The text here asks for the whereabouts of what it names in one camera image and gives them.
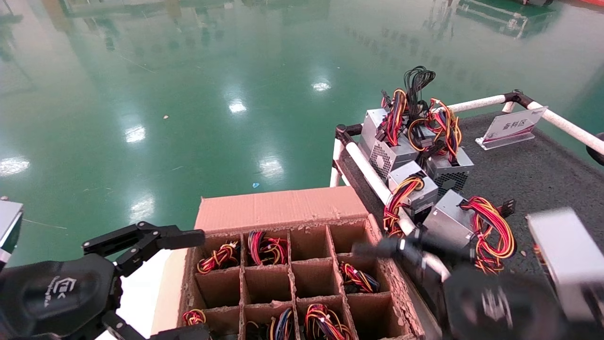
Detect cardboard box with dividers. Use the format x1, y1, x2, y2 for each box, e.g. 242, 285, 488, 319
151, 186, 428, 340

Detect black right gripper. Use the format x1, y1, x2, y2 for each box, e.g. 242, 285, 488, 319
352, 234, 567, 340

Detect white pipe cart frame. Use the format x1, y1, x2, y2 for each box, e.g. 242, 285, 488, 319
330, 89, 604, 284

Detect silver power supply honeycomb vent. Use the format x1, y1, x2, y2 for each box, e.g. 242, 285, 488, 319
370, 88, 426, 179

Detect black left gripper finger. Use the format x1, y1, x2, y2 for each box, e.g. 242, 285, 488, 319
83, 221, 206, 278

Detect silver power supply coloured wires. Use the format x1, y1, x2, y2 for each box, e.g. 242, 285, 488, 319
246, 230, 289, 266
338, 261, 382, 293
182, 308, 207, 327
303, 303, 353, 340
197, 240, 241, 274
421, 189, 518, 275
382, 161, 440, 238
408, 98, 475, 195
245, 307, 297, 340

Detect silver power supply plain face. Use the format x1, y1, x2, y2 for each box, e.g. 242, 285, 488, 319
360, 109, 392, 148

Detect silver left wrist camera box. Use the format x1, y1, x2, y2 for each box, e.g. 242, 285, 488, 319
0, 197, 24, 272

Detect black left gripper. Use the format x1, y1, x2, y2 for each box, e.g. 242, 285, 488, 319
0, 254, 211, 340

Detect black foam cart mat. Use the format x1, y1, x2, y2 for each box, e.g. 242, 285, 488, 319
337, 111, 604, 284

